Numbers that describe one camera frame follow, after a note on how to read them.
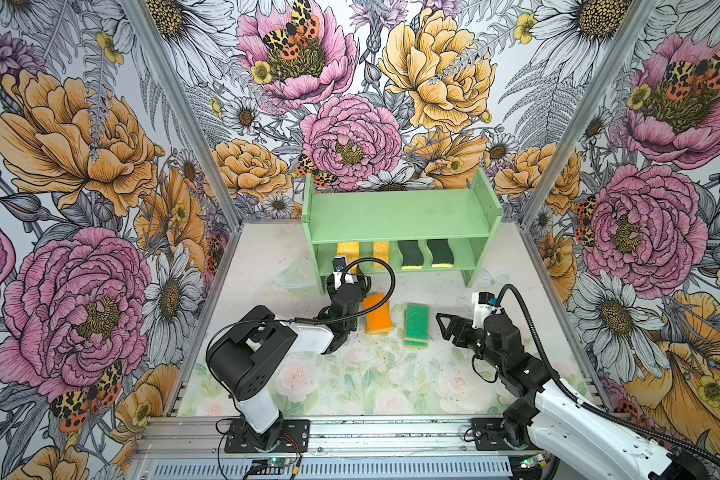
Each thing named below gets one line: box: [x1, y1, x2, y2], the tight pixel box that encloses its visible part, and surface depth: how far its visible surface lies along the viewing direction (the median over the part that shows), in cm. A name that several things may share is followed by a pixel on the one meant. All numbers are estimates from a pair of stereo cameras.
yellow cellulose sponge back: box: [336, 242, 360, 275], surface depth 91 cm
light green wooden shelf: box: [301, 168, 503, 295], surface depth 96 cm
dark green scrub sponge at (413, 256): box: [397, 240, 424, 270], surface depth 96 cm
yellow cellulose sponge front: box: [372, 241, 390, 269], surface depth 96 cm
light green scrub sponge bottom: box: [403, 340, 429, 349], surface depth 90 cm
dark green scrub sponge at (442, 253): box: [427, 238, 454, 268], surface depth 96 cm
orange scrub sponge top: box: [364, 294, 393, 335], surface depth 91 cm
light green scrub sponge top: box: [404, 303, 430, 342], surface depth 91 cm
